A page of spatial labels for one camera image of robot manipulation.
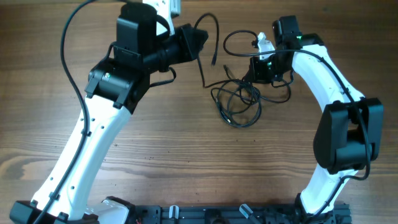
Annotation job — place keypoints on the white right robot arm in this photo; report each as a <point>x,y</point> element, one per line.
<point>348,136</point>

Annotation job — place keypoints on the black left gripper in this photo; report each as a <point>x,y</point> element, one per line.
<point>189,50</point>

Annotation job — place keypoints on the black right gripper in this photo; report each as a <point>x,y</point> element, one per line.
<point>254,74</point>

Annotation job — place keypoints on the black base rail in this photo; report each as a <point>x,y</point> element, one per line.
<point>278,214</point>

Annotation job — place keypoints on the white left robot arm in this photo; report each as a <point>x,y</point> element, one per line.
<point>146,42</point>

